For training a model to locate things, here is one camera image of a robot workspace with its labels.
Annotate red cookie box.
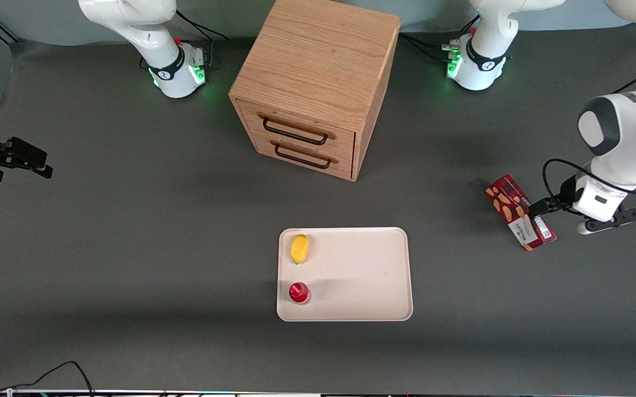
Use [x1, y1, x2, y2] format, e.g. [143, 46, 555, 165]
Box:
[485, 174, 557, 251]

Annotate beige plastic tray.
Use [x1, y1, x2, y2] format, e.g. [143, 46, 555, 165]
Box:
[276, 227, 414, 322]

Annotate wooden drawer front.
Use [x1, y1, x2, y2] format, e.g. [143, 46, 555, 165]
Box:
[250, 131, 355, 180]
[238, 100, 356, 159]

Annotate yellow mango toy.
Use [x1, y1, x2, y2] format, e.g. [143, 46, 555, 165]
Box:
[290, 234, 309, 265]

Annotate wooden drawer cabinet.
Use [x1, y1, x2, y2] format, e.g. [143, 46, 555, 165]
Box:
[228, 0, 402, 183]

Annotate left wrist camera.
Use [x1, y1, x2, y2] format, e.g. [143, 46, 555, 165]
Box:
[577, 208, 636, 236]

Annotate black left arm base cables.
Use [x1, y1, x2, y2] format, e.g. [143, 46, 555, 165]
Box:
[399, 15, 479, 64]

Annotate black arm base cables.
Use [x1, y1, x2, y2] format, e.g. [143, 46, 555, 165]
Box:
[399, 15, 479, 64]
[176, 8, 230, 71]

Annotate black cable on table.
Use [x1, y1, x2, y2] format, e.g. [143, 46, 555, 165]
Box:
[0, 361, 95, 397]

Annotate black right arm base cables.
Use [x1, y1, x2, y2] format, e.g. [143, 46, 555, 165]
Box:
[176, 8, 230, 71]

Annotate black metal drawer handle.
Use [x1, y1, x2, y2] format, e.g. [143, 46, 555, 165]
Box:
[262, 116, 330, 147]
[274, 144, 333, 170]

